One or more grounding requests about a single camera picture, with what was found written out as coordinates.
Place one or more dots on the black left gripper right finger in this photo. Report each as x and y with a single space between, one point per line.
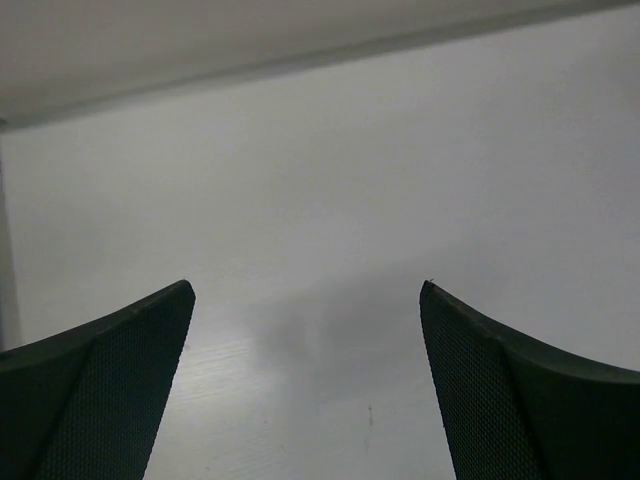
514 407

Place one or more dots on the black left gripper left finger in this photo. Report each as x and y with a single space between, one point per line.
87 403

